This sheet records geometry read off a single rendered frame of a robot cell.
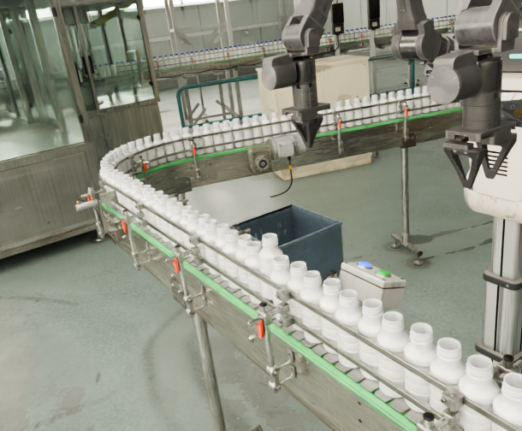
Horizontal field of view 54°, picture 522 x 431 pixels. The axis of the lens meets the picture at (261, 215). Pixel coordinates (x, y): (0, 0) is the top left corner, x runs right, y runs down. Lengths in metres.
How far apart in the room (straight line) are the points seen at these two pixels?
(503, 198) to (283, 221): 1.00
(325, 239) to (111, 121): 4.96
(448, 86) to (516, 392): 0.45
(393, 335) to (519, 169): 0.61
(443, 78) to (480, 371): 0.45
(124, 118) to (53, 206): 2.36
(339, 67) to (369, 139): 2.42
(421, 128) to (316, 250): 1.78
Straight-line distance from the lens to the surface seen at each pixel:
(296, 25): 1.20
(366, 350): 1.04
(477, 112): 0.89
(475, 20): 0.88
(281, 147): 2.91
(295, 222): 2.18
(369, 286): 1.20
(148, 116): 6.75
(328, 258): 1.95
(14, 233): 4.57
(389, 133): 3.37
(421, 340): 0.94
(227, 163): 3.02
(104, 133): 6.58
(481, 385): 0.89
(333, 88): 5.64
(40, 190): 4.53
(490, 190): 1.46
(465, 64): 0.84
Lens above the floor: 1.70
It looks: 21 degrees down
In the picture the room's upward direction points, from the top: 7 degrees counter-clockwise
